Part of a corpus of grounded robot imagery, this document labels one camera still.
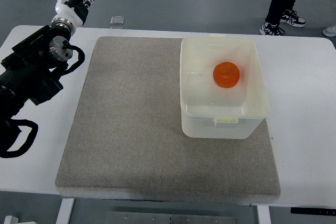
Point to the orange fruit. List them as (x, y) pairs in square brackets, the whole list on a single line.
[(226, 75)]

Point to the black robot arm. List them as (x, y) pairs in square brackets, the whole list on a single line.
[(32, 72)]

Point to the translucent white plastic box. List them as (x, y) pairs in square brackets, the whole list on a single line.
[(222, 90)]

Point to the small clear floor plate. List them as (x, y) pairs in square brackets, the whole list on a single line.
[(117, 20)]

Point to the grey foam mat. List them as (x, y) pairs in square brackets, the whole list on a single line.
[(126, 140)]

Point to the black white sneaker left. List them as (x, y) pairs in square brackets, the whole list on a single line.
[(271, 29)]

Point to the black white sneaker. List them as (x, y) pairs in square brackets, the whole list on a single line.
[(271, 29), (291, 18)]

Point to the white table leg left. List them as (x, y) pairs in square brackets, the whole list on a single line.
[(65, 211)]

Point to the white table leg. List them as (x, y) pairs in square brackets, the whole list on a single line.
[(263, 214), (65, 211)]

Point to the black white sneaker right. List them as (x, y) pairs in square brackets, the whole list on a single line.
[(291, 18)]

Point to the white object bottom left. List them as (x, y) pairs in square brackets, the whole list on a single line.
[(11, 220)]

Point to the white blue shoe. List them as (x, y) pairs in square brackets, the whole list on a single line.
[(330, 31)]

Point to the white table leg right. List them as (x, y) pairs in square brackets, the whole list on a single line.
[(263, 214)]

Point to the black table control panel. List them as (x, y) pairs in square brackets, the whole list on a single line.
[(313, 211)]

